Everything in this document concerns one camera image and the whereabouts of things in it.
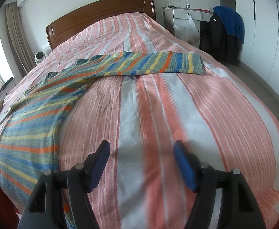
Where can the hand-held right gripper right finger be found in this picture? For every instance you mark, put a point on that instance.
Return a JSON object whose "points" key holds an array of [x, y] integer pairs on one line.
{"points": [[184, 169]]}

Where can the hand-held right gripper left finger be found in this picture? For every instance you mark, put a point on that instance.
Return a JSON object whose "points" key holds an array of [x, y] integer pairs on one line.
{"points": [[98, 169]]}

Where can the striped knit sweater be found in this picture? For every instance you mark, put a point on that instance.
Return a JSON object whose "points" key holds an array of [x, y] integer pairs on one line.
{"points": [[34, 124]]}

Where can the pink striped bedspread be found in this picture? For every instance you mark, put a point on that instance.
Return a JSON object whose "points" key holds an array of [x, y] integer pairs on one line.
{"points": [[153, 114]]}

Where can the dark item on windowsill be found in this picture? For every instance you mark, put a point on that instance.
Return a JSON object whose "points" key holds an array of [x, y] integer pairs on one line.
{"points": [[8, 82]]}

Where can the small white fan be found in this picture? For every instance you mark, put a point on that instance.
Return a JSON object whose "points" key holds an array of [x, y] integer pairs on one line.
{"points": [[40, 57]]}

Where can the clear plastic bag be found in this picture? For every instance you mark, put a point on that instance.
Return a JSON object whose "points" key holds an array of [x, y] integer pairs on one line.
{"points": [[189, 32]]}

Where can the white wardrobe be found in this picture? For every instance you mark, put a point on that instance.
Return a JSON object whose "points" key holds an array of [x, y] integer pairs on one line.
{"points": [[261, 40]]}

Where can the wooden headboard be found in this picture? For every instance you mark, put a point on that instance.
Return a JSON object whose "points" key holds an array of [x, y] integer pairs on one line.
{"points": [[94, 16]]}

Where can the blue cloth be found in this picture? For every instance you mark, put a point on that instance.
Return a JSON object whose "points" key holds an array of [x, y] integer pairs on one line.
{"points": [[230, 21]]}

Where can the white desk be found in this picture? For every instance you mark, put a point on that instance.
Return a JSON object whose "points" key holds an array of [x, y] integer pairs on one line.
{"points": [[184, 13]]}

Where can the beige curtain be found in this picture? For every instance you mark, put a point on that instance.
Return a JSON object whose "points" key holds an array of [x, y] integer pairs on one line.
{"points": [[18, 33]]}

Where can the plastic water bottle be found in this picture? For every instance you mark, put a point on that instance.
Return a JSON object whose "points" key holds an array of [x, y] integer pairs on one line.
{"points": [[187, 4]]}

